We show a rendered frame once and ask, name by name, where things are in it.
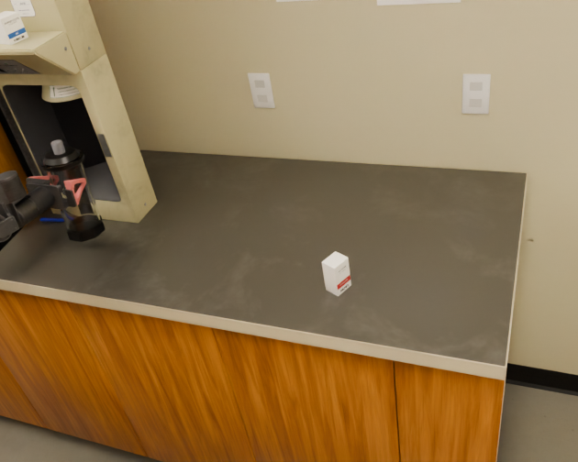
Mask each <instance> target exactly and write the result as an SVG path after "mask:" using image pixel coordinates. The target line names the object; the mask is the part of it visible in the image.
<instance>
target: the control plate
mask: <svg viewBox="0 0 578 462"><path fill-rule="evenodd" d="M5 63H8V64H9V65H6V64H5ZM0 69H1V70H3V71H5V72H0V73H25V74H40V73H39V72H37V71H34V70H32V69H30V68H29V67H27V66H25V65H23V64H21V63H19V62H17V61H15V60H0ZM7 69H9V70H10V71H7ZM14 69H15V70H17V71H15V70H14ZM21 69H23V70H24V71H22V70H21Z"/></svg>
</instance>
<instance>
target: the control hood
mask: <svg viewBox="0 0 578 462"><path fill-rule="evenodd" d="M27 33H28V38H25V39H23V40H21V41H19V42H18V43H16V44H13V45H5V44H0V60H14V61H17V62H19V63H21V64H23V65H25V66H27V67H29V68H30V69H32V70H34V71H36V72H39V73H40V74H58V75H74V74H76V73H77V72H79V70H80V69H79V67H78V64H77V61H76V59H75V57H74V54H73V52H72V47H71V45H70V42H69V40H68V38H67V35H66V33H65V32H64V31H47V32H27ZM0 74H25V73H0Z"/></svg>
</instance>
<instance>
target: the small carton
mask: <svg viewBox="0 0 578 462"><path fill-rule="evenodd" d="M27 38H28V33H27V31H26V29H25V27H24V25H23V22H22V20H21V17H20V15H19V13H18V12H13V11H4V12H2V13H0V44H5V45H13V44H16V43H18V42H19V41H21V40H23V39H27Z"/></svg>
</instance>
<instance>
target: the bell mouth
mask: <svg viewBox="0 0 578 462"><path fill-rule="evenodd" d="M41 97H42V99H43V100H45V101H47V102H51V103H61V102H68V101H72V100H76V99H79V98H82V96H81V94H80V92H79V90H78V89H77V88H75V87H74V86H69V85H42V95H41Z"/></svg>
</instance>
